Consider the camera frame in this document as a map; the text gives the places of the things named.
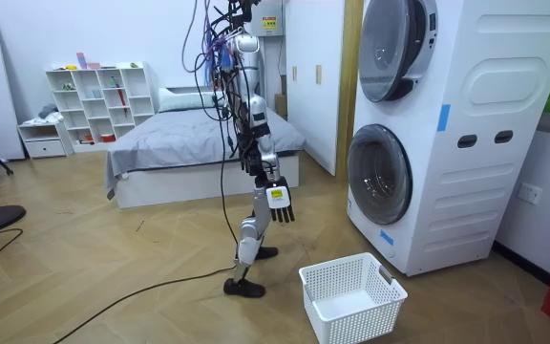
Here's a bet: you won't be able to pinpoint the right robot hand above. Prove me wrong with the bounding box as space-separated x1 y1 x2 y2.
264 176 297 225

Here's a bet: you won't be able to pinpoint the robot body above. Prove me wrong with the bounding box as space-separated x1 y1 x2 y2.
207 0 269 178

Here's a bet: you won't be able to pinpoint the robot legs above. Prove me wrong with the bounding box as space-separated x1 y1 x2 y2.
222 171 281 299

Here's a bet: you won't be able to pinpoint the brown cardboard box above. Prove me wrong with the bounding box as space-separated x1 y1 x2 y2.
274 74 288 121

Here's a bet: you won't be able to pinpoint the white wardrobe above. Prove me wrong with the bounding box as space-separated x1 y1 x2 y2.
284 0 352 177

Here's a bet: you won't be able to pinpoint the grey bed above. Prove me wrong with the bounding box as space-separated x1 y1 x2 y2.
103 86 307 210

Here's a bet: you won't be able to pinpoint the white perforated laundry basket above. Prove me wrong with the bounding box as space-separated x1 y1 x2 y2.
298 251 410 344

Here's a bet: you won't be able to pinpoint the white pillow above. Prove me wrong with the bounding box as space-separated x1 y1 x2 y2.
157 87 224 114

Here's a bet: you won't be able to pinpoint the round glass washing machine door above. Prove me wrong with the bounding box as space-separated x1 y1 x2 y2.
357 0 439 104

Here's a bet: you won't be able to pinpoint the red stick-shaped item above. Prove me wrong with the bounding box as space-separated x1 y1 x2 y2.
114 77 129 118

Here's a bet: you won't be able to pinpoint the white washing machine tower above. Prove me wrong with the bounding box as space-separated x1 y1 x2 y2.
346 0 550 278

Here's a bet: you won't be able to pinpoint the white cubby shelf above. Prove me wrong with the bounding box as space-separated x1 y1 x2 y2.
44 61 159 154

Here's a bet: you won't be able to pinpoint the white bedside drawer cabinet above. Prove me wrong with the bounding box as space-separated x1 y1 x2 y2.
16 120 74 161

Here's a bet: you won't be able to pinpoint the pile of clothes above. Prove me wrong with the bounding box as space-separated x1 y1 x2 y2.
22 103 65 127

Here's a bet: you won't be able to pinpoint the black floor cable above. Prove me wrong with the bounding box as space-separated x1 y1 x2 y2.
52 95 241 344

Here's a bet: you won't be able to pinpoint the wooden upright post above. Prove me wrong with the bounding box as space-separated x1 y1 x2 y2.
334 0 366 183

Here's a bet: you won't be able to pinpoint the cable bundle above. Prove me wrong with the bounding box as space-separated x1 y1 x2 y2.
180 0 257 88

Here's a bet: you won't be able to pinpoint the grey wall electrical box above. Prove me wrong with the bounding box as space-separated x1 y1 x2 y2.
247 0 286 38

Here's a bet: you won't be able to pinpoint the white wall socket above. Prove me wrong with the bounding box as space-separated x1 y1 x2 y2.
516 182 544 206

